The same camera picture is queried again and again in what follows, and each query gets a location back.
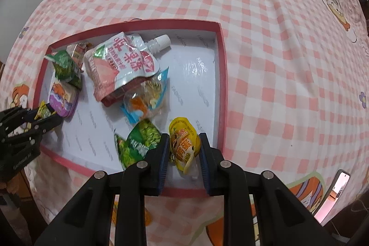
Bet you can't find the yellow candy wrapper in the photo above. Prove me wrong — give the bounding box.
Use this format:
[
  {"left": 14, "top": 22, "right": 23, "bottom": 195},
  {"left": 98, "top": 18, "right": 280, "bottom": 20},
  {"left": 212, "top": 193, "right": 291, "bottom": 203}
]
[{"left": 34, "top": 101, "right": 56, "bottom": 121}]

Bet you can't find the purple candy tin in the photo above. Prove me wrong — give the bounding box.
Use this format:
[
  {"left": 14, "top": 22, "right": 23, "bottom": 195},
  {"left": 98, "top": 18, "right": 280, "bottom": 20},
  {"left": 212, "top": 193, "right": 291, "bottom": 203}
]
[{"left": 49, "top": 78, "right": 79, "bottom": 118}]

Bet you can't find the orange rice cracker pack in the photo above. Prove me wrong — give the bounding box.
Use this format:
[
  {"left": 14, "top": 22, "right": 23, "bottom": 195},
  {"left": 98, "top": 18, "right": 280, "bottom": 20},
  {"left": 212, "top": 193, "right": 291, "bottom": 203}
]
[{"left": 112, "top": 199, "right": 153, "bottom": 227}]

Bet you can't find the dark green snack bag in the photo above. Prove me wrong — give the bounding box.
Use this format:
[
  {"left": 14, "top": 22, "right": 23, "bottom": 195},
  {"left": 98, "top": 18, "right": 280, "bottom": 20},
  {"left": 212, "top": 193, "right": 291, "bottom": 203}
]
[{"left": 45, "top": 50, "right": 82, "bottom": 91}]

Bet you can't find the clear rainbow candy packet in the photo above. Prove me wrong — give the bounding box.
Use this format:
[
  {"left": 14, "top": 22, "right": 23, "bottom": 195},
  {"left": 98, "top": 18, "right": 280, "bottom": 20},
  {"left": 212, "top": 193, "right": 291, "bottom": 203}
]
[{"left": 66, "top": 42, "right": 92, "bottom": 69}]

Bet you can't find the green pea snack bag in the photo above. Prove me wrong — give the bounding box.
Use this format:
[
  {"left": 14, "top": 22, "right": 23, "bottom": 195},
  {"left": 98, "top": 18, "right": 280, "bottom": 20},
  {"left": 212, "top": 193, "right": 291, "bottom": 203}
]
[{"left": 114, "top": 119, "right": 161, "bottom": 170}]

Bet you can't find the clear blue-edged snack packet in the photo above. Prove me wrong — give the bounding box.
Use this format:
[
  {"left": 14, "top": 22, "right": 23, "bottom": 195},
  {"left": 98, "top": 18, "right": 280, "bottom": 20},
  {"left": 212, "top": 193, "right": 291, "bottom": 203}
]
[{"left": 121, "top": 68, "right": 169, "bottom": 124}]

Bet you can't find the pink peach jelly pouch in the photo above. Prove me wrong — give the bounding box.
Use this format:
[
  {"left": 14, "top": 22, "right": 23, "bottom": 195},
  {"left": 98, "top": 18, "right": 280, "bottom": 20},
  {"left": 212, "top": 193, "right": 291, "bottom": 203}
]
[{"left": 84, "top": 32, "right": 171, "bottom": 107}]

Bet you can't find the yellow jelly cup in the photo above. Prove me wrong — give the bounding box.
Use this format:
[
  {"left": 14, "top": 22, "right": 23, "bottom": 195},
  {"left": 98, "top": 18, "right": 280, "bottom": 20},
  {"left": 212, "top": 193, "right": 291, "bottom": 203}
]
[{"left": 168, "top": 117, "right": 201, "bottom": 175}]

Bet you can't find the pink smartphone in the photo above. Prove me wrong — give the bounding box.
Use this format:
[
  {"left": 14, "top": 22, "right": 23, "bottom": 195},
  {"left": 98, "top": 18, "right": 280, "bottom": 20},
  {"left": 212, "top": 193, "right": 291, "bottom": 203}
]
[{"left": 313, "top": 169, "right": 350, "bottom": 223}]

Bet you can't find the pink shallow cardboard box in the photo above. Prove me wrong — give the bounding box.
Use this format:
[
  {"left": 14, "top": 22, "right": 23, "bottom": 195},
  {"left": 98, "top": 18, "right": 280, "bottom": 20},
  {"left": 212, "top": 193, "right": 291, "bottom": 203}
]
[{"left": 32, "top": 19, "right": 228, "bottom": 198}]

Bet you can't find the pink checkered cartoon bedsheet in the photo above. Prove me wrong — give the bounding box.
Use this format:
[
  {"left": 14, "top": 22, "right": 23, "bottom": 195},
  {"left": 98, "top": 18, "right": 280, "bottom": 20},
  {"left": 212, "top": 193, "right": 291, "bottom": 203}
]
[{"left": 0, "top": 0, "right": 369, "bottom": 246}]

